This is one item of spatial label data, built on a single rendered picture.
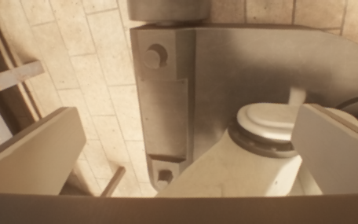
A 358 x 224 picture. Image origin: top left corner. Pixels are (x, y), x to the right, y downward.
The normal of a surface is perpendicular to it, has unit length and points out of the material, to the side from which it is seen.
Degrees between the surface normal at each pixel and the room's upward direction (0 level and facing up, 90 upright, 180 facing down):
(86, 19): 0
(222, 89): 0
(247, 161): 90
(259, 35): 0
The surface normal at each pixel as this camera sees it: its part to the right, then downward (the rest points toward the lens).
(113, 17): -0.22, 0.47
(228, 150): -0.02, -0.88
